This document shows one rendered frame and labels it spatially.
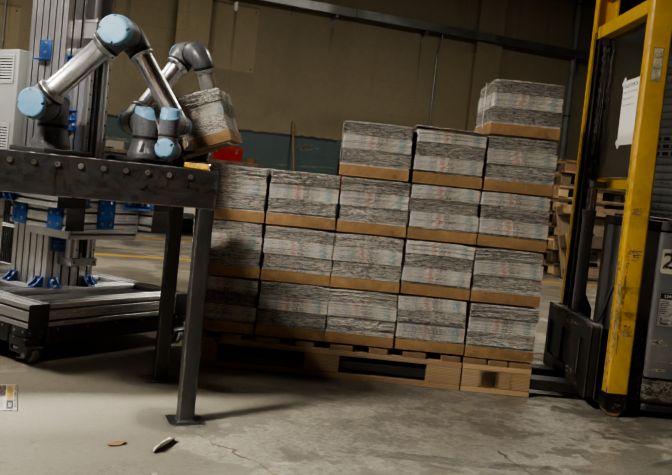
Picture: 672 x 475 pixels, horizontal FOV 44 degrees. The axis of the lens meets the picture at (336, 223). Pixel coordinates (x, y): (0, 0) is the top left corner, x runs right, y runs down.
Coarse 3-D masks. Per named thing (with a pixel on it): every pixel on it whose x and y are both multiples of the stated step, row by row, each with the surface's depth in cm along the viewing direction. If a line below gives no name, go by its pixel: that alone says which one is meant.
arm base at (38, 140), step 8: (40, 128) 324; (48, 128) 324; (56, 128) 324; (64, 128) 327; (40, 136) 323; (48, 136) 324; (56, 136) 324; (64, 136) 327; (32, 144) 324; (40, 144) 322; (48, 144) 322; (56, 144) 323; (64, 144) 326
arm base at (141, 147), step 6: (132, 138) 368; (138, 138) 365; (144, 138) 364; (150, 138) 365; (156, 138) 368; (132, 144) 366; (138, 144) 364; (144, 144) 365; (150, 144) 365; (132, 150) 364; (138, 150) 363; (144, 150) 365; (150, 150) 365; (132, 156) 364; (138, 156) 363; (144, 156) 363; (150, 156) 364; (156, 156) 367
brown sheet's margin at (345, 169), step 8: (344, 168) 335; (352, 168) 335; (360, 168) 335; (368, 168) 335; (376, 168) 335; (384, 168) 335; (368, 176) 336; (376, 176) 336; (384, 176) 335; (392, 176) 335; (400, 176) 335; (408, 176) 335
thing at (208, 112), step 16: (192, 96) 338; (208, 96) 338; (224, 96) 352; (160, 112) 338; (192, 112) 338; (208, 112) 339; (224, 112) 340; (192, 128) 339; (208, 128) 339; (224, 128) 338; (224, 144) 344
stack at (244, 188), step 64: (256, 192) 335; (320, 192) 336; (384, 192) 336; (448, 192) 337; (256, 256) 337; (320, 256) 337; (384, 256) 337; (448, 256) 338; (256, 320) 355; (320, 320) 339; (384, 320) 339; (448, 320) 339; (448, 384) 340
